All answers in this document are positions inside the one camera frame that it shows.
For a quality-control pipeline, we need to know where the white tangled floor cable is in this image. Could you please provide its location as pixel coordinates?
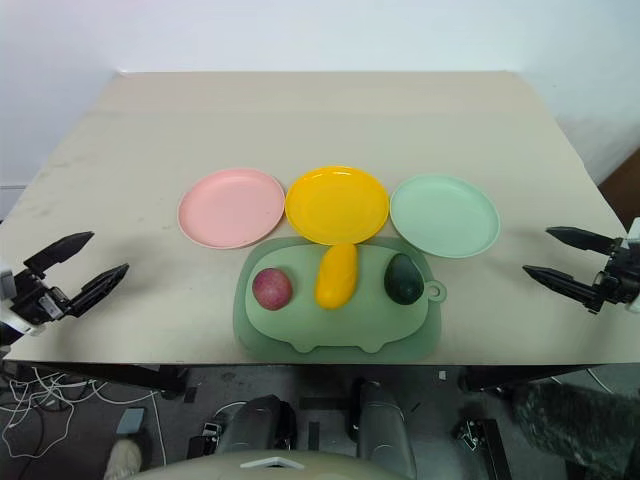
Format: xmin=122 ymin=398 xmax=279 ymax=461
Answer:
xmin=0 ymin=363 xmax=162 ymax=464

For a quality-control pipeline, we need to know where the dark green translucent mat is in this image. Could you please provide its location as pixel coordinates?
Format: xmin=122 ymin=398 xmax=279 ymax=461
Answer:
xmin=232 ymin=235 xmax=446 ymax=360

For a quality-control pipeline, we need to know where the grey-blue small box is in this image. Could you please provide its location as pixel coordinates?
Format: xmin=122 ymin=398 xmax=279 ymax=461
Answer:
xmin=118 ymin=406 xmax=147 ymax=437

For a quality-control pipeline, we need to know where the dark grey rounded shape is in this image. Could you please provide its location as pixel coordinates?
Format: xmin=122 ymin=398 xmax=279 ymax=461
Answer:
xmin=213 ymin=394 xmax=297 ymax=455
xmin=348 ymin=378 xmax=419 ymax=480

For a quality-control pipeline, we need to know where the light green round plate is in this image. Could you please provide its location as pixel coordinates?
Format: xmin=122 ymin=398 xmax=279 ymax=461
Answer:
xmin=389 ymin=173 xmax=502 ymax=260

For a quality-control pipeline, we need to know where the light green animal-shaped tray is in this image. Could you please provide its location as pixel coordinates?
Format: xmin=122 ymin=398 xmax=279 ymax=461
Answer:
xmin=244 ymin=238 xmax=448 ymax=355

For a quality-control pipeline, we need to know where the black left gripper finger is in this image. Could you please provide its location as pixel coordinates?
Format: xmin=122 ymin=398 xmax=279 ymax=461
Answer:
xmin=22 ymin=230 xmax=96 ymax=280
xmin=66 ymin=262 xmax=131 ymax=320

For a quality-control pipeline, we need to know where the dark green avocado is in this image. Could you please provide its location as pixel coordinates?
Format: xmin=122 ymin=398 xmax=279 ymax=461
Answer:
xmin=383 ymin=253 xmax=422 ymax=305

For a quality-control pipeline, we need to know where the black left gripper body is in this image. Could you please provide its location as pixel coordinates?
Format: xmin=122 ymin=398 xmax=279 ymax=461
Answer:
xmin=8 ymin=268 xmax=72 ymax=327

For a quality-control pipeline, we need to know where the dark green fuzzy object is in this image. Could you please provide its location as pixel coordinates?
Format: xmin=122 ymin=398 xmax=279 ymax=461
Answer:
xmin=508 ymin=380 xmax=640 ymax=480

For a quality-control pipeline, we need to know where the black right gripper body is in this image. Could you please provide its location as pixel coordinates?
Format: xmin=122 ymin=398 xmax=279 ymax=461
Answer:
xmin=586 ymin=239 xmax=640 ymax=316

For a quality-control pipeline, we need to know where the olive rounded shape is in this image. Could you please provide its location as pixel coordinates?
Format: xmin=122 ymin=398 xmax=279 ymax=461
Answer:
xmin=133 ymin=448 xmax=402 ymax=480

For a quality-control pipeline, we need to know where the yellow mango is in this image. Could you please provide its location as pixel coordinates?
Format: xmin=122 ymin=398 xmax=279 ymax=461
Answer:
xmin=314 ymin=243 xmax=359 ymax=311

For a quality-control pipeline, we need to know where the white fuzzy slipper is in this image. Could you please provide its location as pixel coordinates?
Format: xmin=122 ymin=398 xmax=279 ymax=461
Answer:
xmin=103 ymin=438 xmax=145 ymax=480

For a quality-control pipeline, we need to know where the yellow round plate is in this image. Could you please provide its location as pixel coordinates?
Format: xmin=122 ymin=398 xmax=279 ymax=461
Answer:
xmin=284 ymin=165 xmax=390 ymax=247

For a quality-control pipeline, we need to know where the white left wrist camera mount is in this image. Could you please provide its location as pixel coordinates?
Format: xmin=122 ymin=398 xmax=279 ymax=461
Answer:
xmin=0 ymin=257 xmax=49 ymax=337

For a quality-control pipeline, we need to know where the pink round plate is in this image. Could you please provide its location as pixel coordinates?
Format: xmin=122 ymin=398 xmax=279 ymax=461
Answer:
xmin=177 ymin=167 xmax=286 ymax=250

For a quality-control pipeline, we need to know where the red apple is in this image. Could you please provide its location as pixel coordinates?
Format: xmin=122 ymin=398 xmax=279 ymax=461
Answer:
xmin=251 ymin=267 xmax=294 ymax=312

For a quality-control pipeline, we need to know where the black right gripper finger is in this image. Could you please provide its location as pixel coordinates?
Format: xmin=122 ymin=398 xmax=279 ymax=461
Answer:
xmin=545 ymin=225 xmax=622 ymax=255
xmin=521 ymin=264 xmax=597 ymax=302

